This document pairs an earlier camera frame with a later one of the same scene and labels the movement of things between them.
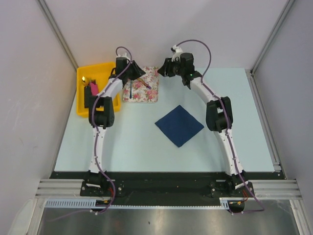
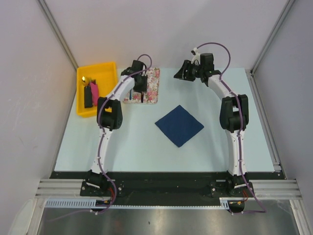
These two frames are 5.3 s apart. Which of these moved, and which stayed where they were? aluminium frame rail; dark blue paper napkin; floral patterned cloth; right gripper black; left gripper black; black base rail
Moved: right gripper black; left gripper black
Stayed: floral patterned cloth; dark blue paper napkin; aluminium frame rail; black base rail
